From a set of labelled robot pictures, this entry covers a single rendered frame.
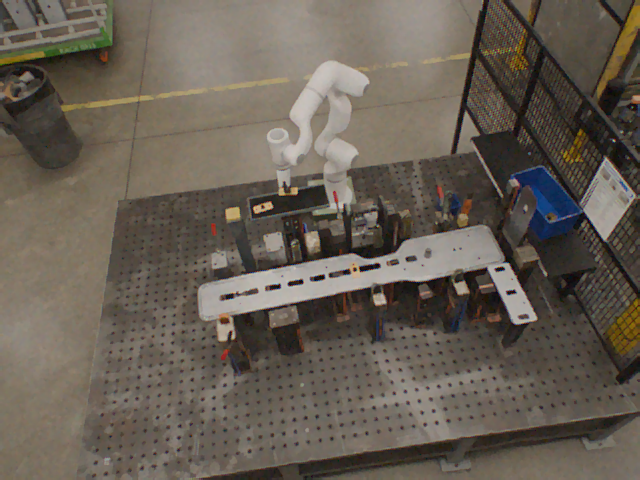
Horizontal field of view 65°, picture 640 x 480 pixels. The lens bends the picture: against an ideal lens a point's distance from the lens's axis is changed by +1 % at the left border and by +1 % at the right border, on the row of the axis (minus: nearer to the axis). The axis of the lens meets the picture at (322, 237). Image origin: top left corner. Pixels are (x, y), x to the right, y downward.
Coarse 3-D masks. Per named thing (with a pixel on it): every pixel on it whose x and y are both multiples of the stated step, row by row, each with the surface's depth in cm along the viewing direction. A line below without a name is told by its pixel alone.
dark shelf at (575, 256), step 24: (480, 144) 262; (504, 144) 261; (504, 168) 251; (528, 168) 250; (504, 192) 242; (528, 240) 225; (552, 240) 224; (576, 240) 223; (552, 264) 217; (576, 264) 216
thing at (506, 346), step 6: (522, 318) 207; (528, 318) 207; (510, 324) 216; (516, 324) 209; (522, 324) 207; (528, 324) 209; (510, 330) 217; (516, 330) 212; (522, 330) 214; (498, 336) 233; (504, 336) 225; (510, 336) 218; (516, 336) 221; (498, 342) 232; (504, 342) 226; (510, 342) 223; (504, 348) 228; (510, 348) 229; (504, 354) 228; (510, 354) 228; (516, 354) 228
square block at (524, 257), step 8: (520, 248) 219; (528, 248) 219; (520, 256) 217; (528, 256) 216; (536, 256) 216; (512, 264) 226; (520, 264) 218; (528, 264) 217; (536, 264) 219; (520, 272) 222; (528, 272) 224; (520, 280) 229
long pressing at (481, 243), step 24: (408, 240) 232; (432, 240) 232; (456, 240) 231; (480, 240) 230; (312, 264) 228; (336, 264) 227; (360, 264) 226; (384, 264) 226; (408, 264) 225; (432, 264) 224; (456, 264) 223; (480, 264) 222; (216, 288) 224; (240, 288) 223; (264, 288) 222; (288, 288) 221; (312, 288) 221; (336, 288) 220; (360, 288) 220; (216, 312) 216; (240, 312) 216
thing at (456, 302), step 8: (456, 288) 211; (464, 288) 211; (448, 296) 224; (456, 296) 212; (464, 296) 211; (448, 304) 227; (456, 304) 216; (464, 304) 218; (448, 312) 230; (456, 312) 223; (448, 320) 231; (456, 320) 230; (448, 328) 236; (456, 328) 236
